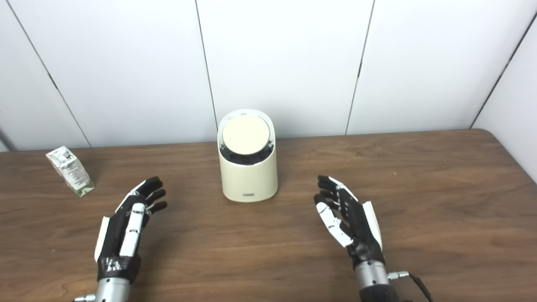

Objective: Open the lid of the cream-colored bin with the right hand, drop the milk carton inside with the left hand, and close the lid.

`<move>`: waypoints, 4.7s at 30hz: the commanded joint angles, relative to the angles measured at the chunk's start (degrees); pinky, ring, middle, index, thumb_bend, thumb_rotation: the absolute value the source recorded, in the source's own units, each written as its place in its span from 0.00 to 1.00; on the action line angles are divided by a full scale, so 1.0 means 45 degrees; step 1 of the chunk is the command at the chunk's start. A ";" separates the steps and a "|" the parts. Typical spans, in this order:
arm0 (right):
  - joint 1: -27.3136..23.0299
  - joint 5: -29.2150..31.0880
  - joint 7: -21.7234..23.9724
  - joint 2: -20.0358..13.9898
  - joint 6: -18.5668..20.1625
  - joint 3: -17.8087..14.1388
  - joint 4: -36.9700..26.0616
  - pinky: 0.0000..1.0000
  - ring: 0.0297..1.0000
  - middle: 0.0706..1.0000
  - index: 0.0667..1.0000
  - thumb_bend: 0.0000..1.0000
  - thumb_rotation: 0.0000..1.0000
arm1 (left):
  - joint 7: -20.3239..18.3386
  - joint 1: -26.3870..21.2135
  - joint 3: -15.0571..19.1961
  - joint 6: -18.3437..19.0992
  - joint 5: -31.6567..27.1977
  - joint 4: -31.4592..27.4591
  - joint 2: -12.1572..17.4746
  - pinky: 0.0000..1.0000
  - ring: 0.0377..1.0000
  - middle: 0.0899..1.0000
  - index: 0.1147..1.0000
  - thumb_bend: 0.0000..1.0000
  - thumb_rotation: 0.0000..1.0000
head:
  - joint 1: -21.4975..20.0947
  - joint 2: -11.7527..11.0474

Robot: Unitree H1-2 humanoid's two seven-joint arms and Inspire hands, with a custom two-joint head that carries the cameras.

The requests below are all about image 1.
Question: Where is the round cream bin lid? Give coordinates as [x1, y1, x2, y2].
[222, 115, 270, 155]

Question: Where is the cream-colored bin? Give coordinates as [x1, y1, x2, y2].
[217, 109, 279, 203]

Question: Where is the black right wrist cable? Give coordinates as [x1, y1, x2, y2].
[388, 271, 433, 302]

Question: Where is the white green milk carton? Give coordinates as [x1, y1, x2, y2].
[46, 146, 95, 198]

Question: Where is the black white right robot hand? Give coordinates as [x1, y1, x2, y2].
[314, 175, 385, 269]

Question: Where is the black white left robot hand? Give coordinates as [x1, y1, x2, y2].
[94, 176, 167, 283]

